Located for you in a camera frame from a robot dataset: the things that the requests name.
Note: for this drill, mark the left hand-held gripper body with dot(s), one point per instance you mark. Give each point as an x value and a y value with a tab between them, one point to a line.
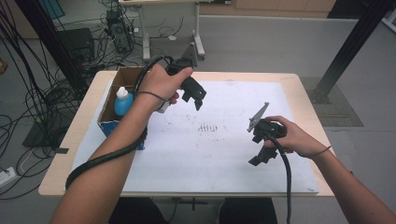
194	88

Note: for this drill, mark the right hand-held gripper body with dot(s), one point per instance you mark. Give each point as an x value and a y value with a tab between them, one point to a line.
271	129

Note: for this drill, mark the blue bottle with white cap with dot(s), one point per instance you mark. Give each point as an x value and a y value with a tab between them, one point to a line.
123	104

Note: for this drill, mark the cardboard box with blue outside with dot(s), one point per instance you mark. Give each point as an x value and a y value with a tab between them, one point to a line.
123	77

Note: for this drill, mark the person's right hand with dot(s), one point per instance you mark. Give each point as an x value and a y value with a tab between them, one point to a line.
295	138

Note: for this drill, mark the person's left hand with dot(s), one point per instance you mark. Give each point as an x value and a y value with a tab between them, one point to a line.
158	84

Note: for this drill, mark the small white object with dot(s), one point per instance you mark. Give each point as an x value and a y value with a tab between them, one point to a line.
163	107

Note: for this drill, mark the thin black wristband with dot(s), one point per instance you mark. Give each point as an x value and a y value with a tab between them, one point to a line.
151	93
319	152

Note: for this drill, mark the white table sheet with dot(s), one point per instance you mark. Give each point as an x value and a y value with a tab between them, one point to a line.
218	168

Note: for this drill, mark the wooden table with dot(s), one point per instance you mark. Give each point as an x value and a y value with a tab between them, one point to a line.
294	79

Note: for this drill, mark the dark floor mat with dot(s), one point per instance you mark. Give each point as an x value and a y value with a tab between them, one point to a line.
40	137
342	109

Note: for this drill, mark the black computer tower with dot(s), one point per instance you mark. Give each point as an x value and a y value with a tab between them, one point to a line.
120	31

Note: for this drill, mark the wooden cabinet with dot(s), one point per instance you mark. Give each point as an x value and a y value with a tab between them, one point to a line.
280	6

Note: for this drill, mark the black box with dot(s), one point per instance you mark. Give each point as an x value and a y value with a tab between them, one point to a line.
76	42

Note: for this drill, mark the person's black clothing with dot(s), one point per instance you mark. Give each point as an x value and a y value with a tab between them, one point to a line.
137	213

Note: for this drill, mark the white power strip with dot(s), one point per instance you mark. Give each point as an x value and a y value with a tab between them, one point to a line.
6	177

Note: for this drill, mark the white desk frame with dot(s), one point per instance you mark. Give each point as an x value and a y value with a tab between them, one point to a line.
145	37

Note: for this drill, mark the black metal frame post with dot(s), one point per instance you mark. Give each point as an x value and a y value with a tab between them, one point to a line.
351	53
46	40

